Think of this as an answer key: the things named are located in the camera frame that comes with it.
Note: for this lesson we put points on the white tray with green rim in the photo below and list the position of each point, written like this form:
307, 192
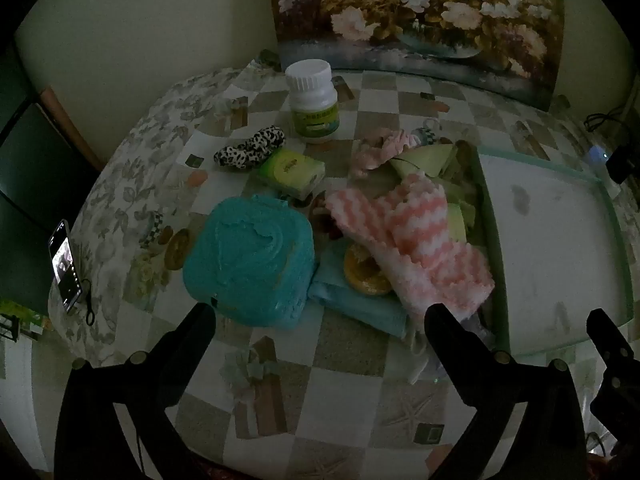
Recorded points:
550, 240

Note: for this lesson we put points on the leopard print scrunchie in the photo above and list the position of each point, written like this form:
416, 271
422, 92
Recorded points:
245, 152

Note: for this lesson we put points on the dark cabinet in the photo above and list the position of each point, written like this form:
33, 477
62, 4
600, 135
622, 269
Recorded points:
35, 170

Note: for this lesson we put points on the white pill bottle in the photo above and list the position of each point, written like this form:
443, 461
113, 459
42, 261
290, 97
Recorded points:
312, 105

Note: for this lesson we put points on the pink white striped cloth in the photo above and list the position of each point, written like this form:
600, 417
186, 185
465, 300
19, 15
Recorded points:
420, 230

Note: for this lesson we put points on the light blue cloth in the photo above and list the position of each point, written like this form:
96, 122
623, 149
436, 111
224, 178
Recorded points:
350, 300

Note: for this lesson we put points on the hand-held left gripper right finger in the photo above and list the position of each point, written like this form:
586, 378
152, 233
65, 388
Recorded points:
442, 330

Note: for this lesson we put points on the black power adapter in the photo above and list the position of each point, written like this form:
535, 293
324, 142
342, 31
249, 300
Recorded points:
622, 162

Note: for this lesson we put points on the light green cloth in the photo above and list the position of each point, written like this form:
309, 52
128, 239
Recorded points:
430, 157

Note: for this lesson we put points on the green package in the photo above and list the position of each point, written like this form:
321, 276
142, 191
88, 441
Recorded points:
25, 322

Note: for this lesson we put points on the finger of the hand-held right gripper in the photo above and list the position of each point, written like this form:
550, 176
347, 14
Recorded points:
605, 332

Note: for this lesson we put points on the teal plastic container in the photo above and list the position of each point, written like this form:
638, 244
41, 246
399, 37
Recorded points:
250, 260

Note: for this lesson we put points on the flower painting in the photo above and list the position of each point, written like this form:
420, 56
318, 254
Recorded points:
400, 20

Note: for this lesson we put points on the pink fluffy scrunchie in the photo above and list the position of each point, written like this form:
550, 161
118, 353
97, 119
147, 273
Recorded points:
385, 147

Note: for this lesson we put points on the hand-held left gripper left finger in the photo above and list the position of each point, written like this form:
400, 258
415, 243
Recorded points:
197, 325

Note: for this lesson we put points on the checkered printed tablecloth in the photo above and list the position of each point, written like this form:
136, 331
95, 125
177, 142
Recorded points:
340, 350

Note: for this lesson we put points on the green tissue pack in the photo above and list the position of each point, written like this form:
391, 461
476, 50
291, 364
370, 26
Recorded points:
290, 170

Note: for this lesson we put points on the white charger with blue light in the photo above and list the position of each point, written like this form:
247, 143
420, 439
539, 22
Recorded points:
599, 157

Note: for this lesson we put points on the smartphone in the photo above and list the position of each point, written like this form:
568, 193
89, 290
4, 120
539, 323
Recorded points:
65, 270

